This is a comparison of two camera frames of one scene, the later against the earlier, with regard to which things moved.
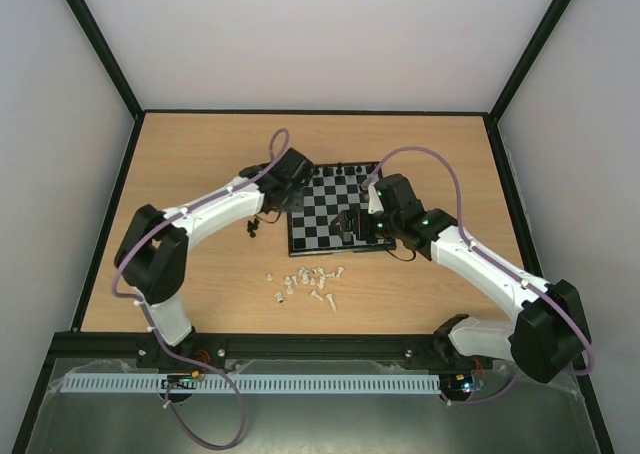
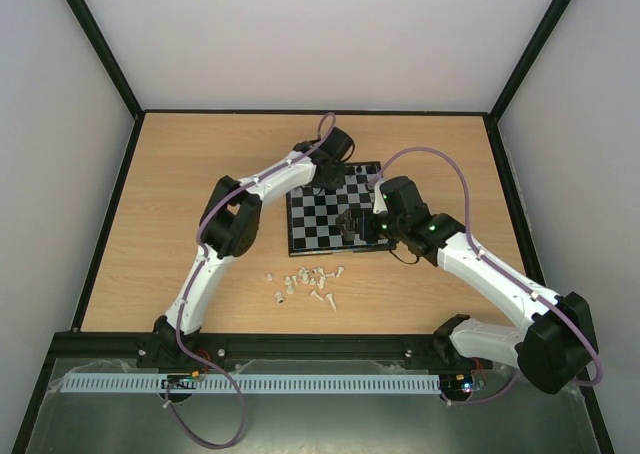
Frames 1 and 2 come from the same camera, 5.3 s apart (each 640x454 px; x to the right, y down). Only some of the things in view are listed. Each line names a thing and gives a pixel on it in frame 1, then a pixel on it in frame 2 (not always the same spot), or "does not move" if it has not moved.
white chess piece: x=314 y=293 does not move
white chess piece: x=332 y=302 does not move
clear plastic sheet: x=509 y=386 does not move
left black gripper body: x=292 y=203 -> x=335 y=182
